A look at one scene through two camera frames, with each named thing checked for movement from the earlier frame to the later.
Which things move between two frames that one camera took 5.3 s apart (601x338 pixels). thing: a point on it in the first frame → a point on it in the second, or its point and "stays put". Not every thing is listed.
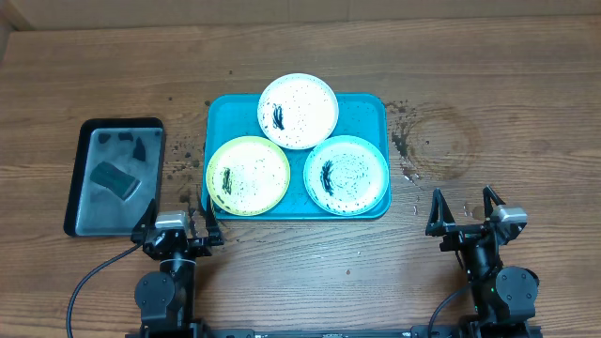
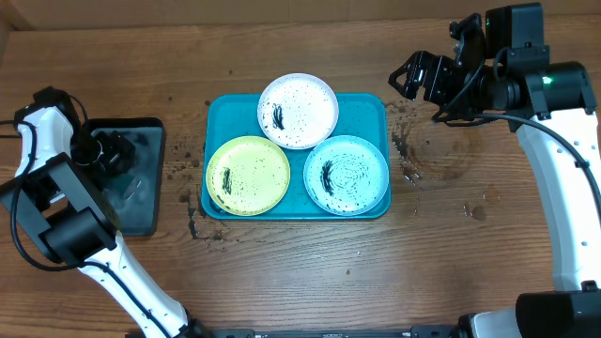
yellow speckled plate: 248,176 stays put
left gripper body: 195,248 → 113,151
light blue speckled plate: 346,175 stays put
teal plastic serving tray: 226,116 stays put
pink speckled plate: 298,111 stays put
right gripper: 440,222 → 437,69
